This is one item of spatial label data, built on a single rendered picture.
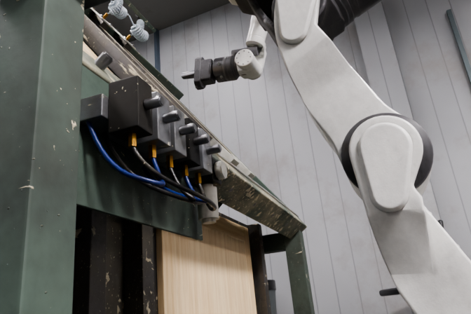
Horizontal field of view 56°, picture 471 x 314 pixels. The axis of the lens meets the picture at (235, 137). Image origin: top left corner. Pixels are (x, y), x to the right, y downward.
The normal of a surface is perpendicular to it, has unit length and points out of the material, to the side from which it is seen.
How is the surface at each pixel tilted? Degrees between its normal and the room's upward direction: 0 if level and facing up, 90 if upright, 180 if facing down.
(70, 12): 90
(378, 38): 90
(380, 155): 90
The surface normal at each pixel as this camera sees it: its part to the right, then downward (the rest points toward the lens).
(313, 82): -0.07, 0.00
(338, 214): -0.43, -0.30
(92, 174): 0.93, -0.21
